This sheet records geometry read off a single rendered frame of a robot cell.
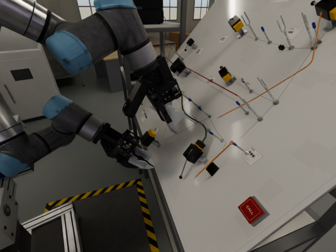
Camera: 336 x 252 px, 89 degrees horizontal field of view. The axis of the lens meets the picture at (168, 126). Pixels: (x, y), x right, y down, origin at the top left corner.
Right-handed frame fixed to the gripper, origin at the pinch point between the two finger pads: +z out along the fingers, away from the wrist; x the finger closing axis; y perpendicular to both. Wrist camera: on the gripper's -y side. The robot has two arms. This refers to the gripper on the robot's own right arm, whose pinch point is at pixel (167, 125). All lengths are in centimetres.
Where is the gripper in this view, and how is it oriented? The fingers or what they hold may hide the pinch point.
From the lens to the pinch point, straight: 54.3
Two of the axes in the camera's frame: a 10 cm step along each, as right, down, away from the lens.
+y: 8.4, -5.4, 1.1
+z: 3.8, 7.1, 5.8
